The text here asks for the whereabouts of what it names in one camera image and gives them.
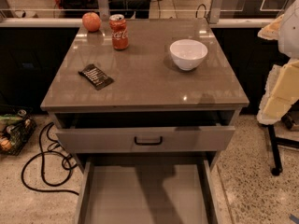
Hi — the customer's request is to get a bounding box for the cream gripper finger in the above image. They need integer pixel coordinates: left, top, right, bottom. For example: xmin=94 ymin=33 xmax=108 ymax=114
xmin=258 ymin=15 xmax=284 ymax=40
xmin=257 ymin=59 xmax=299 ymax=125

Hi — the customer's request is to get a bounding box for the dark chocolate rxbar wrapper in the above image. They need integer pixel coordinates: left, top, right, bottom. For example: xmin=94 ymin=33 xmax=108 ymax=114
xmin=78 ymin=63 xmax=114 ymax=91

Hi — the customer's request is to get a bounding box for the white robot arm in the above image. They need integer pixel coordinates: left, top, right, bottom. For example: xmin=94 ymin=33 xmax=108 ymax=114
xmin=257 ymin=0 xmax=299 ymax=125

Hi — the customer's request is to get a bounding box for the grey drawer cabinet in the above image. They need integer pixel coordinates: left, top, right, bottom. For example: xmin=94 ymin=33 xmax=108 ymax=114
xmin=40 ymin=18 xmax=250 ymax=224

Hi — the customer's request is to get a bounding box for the grey open middle drawer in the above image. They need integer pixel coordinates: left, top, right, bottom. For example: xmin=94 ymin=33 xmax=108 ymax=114
xmin=74 ymin=158 xmax=224 ymax=224

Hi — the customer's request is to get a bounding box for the grey top drawer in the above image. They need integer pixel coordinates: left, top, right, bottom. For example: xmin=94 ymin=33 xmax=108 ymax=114
xmin=57 ymin=123 xmax=235 ymax=153

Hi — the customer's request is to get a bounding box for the black stand leg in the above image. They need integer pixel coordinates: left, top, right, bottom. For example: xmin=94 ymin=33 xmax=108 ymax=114
xmin=267 ymin=125 xmax=299 ymax=176

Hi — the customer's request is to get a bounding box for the white ceramic bowl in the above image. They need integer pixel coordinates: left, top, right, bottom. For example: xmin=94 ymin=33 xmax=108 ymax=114
xmin=169 ymin=39 xmax=208 ymax=71

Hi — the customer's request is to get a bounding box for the red coca-cola can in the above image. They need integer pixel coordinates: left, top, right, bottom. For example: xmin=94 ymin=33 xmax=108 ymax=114
xmin=109 ymin=14 xmax=129 ymax=50

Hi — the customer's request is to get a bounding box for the red apple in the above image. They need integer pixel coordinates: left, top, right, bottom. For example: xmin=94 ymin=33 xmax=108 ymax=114
xmin=82 ymin=12 xmax=101 ymax=32

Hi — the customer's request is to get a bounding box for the black office chair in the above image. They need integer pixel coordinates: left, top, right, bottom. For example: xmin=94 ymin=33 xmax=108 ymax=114
xmin=60 ymin=0 xmax=88 ymax=18

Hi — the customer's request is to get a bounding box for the metal railing post right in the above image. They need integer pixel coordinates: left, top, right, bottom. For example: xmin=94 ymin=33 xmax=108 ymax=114
xmin=208 ymin=0 xmax=223 ymax=24

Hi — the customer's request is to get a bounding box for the metal railing post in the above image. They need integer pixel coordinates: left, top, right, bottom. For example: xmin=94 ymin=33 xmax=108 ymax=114
xmin=208 ymin=0 xmax=223 ymax=24
xmin=97 ymin=0 xmax=109 ymax=21

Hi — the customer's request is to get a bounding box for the black drawer handle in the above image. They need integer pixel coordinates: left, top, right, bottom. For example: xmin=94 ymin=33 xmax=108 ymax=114
xmin=134 ymin=136 xmax=164 ymax=146

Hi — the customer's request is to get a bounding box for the metal railing post left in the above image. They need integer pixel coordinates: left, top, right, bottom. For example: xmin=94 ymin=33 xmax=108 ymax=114
xmin=97 ymin=0 xmax=109 ymax=21

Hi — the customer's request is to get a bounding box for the black wire basket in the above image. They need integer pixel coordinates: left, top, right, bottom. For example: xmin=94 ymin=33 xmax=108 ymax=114
xmin=0 ymin=108 xmax=36 ymax=156

